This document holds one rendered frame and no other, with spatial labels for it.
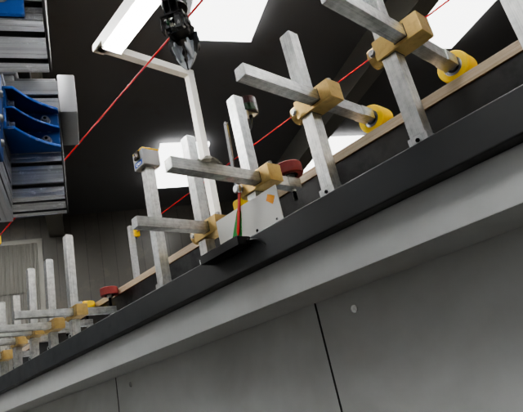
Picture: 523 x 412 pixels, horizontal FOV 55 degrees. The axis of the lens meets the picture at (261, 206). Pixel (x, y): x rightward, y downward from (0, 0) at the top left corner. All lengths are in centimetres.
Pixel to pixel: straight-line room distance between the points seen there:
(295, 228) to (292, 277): 13
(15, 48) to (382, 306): 103
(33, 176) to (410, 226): 74
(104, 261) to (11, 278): 122
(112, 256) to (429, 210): 694
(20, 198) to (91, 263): 676
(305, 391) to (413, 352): 38
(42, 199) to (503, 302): 96
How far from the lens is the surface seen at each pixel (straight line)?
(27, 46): 65
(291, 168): 143
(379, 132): 139
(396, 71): 114
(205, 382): 192
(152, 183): 184
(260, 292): 136
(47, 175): 102
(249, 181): 132
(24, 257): 778
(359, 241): 114
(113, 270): 772
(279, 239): 125
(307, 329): 152
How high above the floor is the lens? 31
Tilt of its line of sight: 20 degrees up
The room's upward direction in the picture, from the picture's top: 13 degrees counter-clockwise
